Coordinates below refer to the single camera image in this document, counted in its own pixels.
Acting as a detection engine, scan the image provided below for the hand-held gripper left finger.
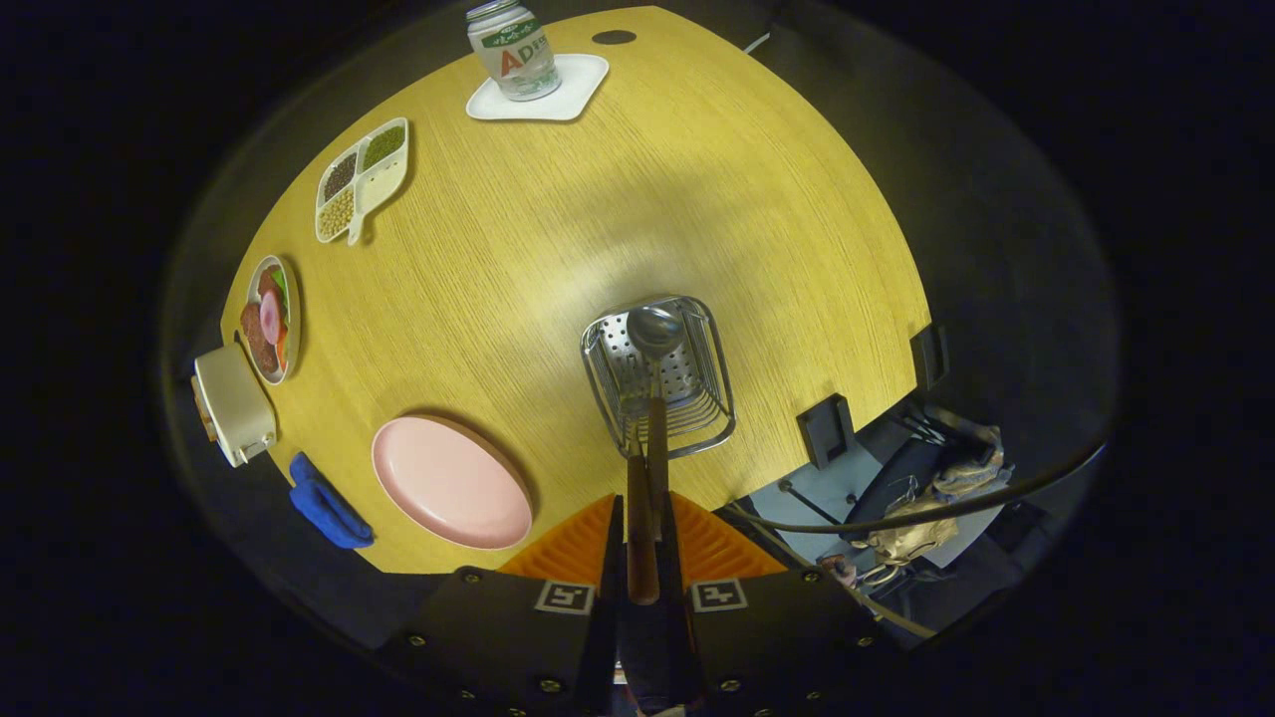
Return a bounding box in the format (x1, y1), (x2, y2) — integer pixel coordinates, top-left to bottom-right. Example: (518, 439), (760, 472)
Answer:
(374, 493), (625, 717)

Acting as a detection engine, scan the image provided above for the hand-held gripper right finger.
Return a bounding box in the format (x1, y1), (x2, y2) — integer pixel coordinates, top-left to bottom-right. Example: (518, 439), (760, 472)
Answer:
(662, 491), (902, 717)

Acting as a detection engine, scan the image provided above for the wooden handled metal fork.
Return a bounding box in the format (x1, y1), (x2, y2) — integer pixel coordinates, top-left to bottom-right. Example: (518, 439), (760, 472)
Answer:
(616, 358), (661, 606)

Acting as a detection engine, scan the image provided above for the wooden handled metal spoon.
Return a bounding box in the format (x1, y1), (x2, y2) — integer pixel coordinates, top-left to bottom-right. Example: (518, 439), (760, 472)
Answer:
(626, 306), (686, 529)

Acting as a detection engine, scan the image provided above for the beige crumpled cloth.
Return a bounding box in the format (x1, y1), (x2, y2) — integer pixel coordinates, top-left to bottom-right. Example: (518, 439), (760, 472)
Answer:
(867, 423), (1007, 569)

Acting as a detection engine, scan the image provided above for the pink plate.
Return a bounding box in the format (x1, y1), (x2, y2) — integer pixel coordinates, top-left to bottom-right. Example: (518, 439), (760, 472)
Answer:
(371, 415), (534, 551)

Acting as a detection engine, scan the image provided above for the black table clamp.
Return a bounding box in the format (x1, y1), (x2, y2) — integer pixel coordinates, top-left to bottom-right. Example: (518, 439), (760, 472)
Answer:
(909, 322), (949, 391)
(796, 393), (857, 471)

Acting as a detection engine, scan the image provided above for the blue folded cloth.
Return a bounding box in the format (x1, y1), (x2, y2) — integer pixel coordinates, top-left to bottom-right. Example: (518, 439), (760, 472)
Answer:
(289, 451), (376, 550)

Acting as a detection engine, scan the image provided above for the white toaster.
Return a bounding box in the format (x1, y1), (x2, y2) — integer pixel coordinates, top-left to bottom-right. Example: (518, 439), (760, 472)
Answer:
(191, 343), (279, 469)

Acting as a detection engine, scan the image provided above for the round white food plate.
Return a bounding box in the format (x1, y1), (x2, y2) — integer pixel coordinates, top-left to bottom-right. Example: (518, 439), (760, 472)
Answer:
(239, 255), (302, 386)

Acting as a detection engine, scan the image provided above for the long brown meat piece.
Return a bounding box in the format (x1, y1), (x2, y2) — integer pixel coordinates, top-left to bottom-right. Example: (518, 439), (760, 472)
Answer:
(240, 302), (280, 377)

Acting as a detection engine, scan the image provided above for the white divided bean dish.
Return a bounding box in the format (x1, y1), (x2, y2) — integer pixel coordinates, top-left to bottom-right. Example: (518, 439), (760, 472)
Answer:
(315, 117), (410, 247)

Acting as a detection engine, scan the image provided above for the white square coaster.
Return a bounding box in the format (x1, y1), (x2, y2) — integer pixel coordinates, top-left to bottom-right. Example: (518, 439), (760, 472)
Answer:
(465, 54), (611, 122)

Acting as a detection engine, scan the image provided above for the white drink bottle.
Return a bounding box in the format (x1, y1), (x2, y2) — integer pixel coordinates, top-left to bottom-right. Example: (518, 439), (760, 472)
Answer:
(466, 0), (562, 103)

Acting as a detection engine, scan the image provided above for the black cable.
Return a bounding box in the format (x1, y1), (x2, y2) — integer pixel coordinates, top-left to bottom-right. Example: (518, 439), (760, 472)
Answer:
(722, 438), (1112, 536)

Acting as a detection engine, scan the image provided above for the metal wire basket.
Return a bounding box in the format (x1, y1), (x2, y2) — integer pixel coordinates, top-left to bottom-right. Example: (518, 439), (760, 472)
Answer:
(581, 295), (737, 461)

